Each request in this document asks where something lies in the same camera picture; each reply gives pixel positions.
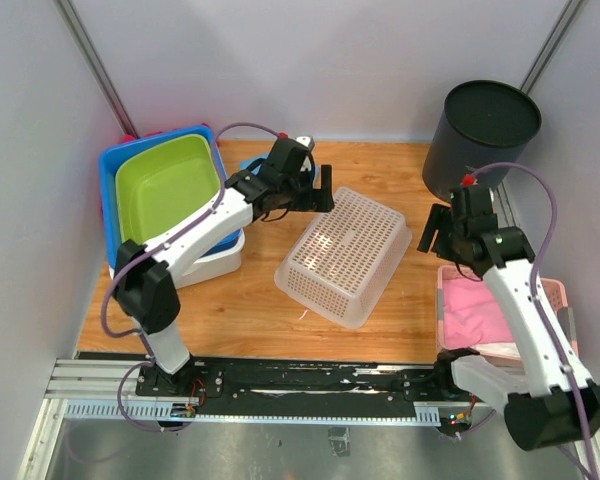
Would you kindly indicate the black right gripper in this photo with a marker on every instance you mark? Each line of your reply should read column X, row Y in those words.
column 440, row 218

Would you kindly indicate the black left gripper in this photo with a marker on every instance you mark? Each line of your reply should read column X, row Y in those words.
column 316, row 200

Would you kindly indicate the white perforated plastic basket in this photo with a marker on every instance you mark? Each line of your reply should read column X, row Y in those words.
column 345, row 259

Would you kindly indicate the large dark blue cylindrical container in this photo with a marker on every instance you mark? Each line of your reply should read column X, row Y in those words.
column 482, row 122

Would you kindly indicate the green plastic basin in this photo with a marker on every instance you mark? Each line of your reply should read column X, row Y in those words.
column 161, row 186

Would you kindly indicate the blue plastic bin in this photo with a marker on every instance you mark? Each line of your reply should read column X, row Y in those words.
column 112, row 159

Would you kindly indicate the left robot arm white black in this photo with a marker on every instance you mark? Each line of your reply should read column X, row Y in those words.
column 144, row 285

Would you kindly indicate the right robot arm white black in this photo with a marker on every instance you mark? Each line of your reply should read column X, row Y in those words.
column 558, row 401

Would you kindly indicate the blue printed cloth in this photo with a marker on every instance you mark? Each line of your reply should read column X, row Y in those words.
column 253, row 164

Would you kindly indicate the pink towel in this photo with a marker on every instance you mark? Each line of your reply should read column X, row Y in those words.
column 471, row 315

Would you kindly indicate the white plastic tub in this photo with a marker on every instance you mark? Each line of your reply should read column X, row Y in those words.
column 214, row 265

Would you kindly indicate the pink perforated basket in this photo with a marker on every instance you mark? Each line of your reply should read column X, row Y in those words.
column 500, row 354

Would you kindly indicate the magenta object behind bins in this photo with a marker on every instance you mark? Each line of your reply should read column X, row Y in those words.
column 127, row 138

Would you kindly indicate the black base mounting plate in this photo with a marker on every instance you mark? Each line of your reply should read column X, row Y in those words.
column 299, row 389

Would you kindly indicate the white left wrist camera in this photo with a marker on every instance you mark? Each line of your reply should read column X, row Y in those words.
column 306, row 141

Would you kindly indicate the white slotted cable duct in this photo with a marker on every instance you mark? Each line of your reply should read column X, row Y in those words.
column 175, row 412

